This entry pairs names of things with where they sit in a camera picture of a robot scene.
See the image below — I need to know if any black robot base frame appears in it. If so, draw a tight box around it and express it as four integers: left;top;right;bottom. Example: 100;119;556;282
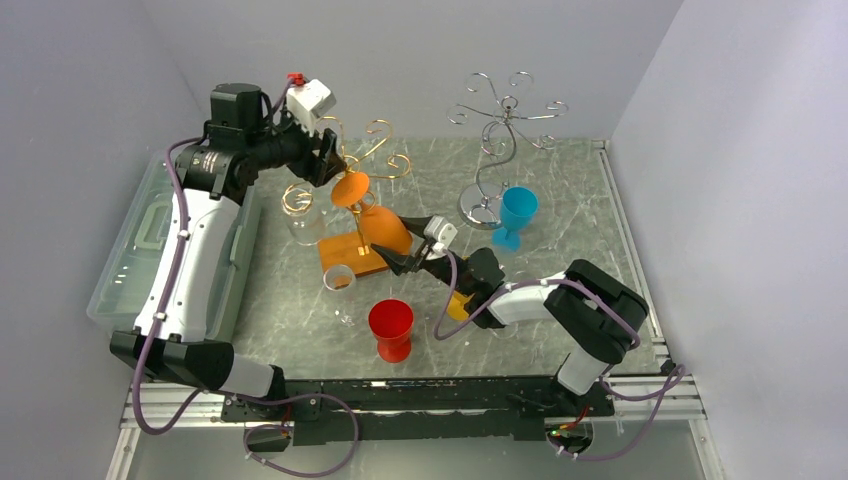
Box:
226;375;603;446

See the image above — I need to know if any gold wire rack wooden base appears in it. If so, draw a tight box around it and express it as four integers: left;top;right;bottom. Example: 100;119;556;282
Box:
280;116;412;278

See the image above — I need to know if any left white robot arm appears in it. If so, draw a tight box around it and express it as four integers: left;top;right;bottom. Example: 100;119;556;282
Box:
110;78;345;420

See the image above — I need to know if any orange plastic wine glass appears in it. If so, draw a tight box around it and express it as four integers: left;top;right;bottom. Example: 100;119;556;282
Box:
331;172;412;254

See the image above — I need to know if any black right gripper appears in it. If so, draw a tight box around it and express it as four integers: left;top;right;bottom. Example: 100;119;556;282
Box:
373;215;476;298

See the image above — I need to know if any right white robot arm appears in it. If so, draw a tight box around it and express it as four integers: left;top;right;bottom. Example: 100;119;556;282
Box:
362;215;650;415

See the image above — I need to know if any red plastic wine glass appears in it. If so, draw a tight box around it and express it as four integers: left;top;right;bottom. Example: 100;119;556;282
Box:
368;299;414;363

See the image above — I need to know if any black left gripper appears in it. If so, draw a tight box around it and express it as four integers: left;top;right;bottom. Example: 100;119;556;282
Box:
245;102;346;187

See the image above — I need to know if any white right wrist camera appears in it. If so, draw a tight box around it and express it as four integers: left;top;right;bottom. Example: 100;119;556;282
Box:
424;215;457;260

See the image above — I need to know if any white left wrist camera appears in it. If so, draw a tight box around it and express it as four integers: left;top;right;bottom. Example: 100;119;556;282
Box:
284;72;336;136

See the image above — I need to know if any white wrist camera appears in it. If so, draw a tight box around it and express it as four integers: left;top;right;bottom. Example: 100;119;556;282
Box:
424;215;457;260
284;72;336;136

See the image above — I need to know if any clear wine glass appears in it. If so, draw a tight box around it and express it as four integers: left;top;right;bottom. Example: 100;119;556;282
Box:
322;264;356;327
281;186;325;246

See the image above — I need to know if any clear plastic storage bin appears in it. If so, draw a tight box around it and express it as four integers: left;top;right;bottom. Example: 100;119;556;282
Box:
87;150;261;342

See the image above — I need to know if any yellow plastic wine glass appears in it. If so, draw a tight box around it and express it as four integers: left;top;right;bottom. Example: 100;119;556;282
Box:
446;291;471;322

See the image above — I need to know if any chrome wire glass rack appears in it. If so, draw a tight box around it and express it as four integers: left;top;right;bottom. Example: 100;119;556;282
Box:
446;72;569;231

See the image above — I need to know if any blue plastic wine glass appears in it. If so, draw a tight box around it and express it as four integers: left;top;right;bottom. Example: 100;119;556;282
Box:
492;186;539;252

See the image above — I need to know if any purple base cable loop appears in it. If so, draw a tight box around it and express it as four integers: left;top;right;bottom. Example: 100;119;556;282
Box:
242;393;362;478

